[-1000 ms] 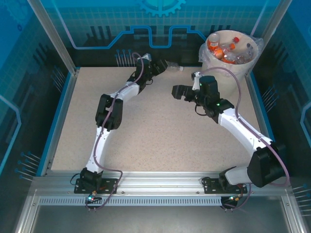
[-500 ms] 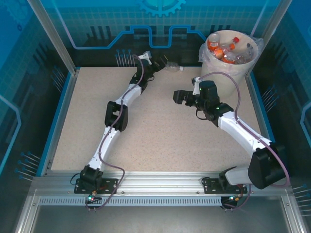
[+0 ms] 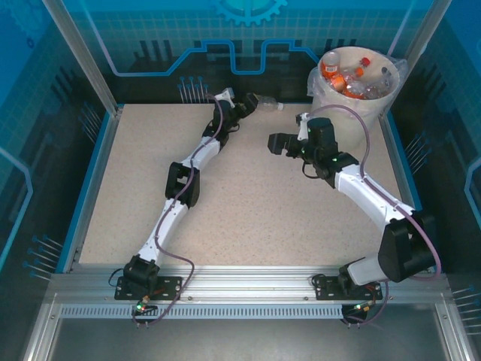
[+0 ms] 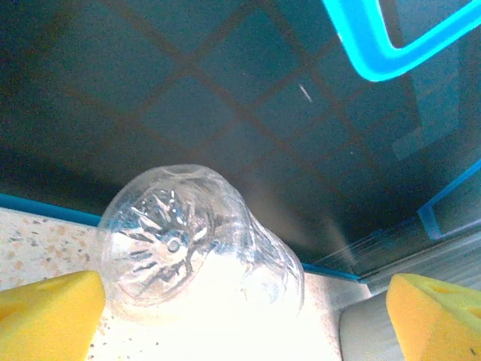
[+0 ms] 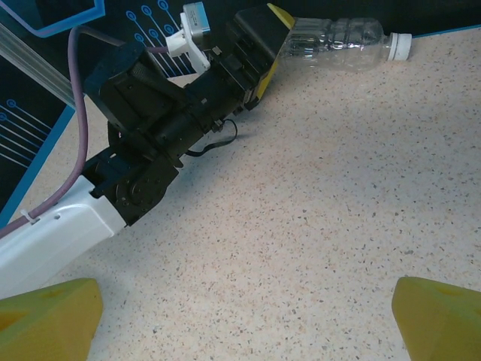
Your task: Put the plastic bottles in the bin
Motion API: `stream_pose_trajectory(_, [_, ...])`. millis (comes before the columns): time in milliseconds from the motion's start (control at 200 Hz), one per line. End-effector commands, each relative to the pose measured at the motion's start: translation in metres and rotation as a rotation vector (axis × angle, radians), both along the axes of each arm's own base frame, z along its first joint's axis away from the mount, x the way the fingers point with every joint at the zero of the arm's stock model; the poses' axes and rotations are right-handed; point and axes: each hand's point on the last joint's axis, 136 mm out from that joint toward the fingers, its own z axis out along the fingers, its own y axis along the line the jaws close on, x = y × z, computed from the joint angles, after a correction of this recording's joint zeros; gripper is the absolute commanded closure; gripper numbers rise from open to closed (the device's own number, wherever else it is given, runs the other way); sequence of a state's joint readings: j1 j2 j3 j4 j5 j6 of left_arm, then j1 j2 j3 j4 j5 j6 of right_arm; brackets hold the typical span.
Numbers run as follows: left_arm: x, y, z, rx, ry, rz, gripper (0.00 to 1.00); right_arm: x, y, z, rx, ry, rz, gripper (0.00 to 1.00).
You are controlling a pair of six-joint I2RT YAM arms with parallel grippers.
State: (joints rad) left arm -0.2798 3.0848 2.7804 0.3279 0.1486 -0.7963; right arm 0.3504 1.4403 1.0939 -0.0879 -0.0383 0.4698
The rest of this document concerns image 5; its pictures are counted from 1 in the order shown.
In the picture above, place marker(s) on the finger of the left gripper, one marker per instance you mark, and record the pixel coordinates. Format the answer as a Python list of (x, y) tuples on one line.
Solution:
[(282, 16), (259, 49)]

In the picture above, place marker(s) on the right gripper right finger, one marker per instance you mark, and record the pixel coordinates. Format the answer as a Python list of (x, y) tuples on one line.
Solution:
[(443, 323)]

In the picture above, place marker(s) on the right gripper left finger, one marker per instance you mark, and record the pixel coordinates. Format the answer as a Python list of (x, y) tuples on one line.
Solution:
[(45, 323)]

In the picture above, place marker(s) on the clear bottle white cap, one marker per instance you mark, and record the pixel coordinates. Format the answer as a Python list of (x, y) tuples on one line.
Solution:
[(338, 41)]

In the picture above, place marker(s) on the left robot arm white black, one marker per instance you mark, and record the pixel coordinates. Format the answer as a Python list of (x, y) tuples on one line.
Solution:
[(56, 240)]

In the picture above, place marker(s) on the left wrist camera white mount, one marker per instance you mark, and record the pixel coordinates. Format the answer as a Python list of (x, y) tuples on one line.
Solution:
[(188, 41)]

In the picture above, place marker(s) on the blue aluminium table side rail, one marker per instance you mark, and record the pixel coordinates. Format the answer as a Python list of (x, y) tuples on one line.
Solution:
[(41, 159)]

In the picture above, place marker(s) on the aluminium frame post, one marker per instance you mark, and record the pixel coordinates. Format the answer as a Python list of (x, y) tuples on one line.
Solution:
[(34, 64)]

